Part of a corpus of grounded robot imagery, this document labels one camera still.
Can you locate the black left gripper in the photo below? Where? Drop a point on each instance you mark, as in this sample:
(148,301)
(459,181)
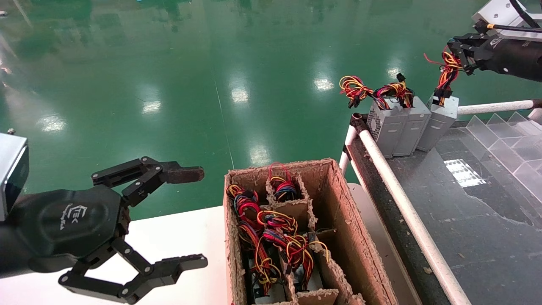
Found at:
(63,224)

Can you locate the cardboard divider insert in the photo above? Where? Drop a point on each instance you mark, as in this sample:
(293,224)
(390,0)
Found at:
(296,209)

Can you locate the clear acrylic divider tray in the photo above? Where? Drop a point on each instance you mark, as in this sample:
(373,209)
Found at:
(508,148)

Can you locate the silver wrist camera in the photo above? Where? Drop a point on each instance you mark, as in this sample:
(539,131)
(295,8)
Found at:
(497,12)
(10,169)

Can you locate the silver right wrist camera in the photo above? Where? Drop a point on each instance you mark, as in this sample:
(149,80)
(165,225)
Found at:
(497,12)

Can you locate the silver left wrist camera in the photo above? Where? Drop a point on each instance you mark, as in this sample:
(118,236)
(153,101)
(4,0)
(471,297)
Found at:
(10,169)

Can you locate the long white frame pipe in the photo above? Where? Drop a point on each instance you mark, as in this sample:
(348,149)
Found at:
(406,203)

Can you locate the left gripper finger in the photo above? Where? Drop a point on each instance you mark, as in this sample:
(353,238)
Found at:
(182,174)

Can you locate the white frame leg pipe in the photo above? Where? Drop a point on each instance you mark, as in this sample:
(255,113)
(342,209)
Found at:
(350,137)

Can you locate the black pipe corner connector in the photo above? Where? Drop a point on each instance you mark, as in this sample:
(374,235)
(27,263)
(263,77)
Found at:
(358,120)
(537,104)

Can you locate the brown cardboard box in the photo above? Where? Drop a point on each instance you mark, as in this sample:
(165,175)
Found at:
(338,212)

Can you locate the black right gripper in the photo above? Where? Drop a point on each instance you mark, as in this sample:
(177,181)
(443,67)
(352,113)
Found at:
(512,57)

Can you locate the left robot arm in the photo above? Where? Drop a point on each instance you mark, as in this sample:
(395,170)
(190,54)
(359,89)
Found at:
(5,254)

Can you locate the short white frame pipe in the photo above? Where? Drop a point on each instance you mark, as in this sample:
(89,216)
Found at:
(495,107)

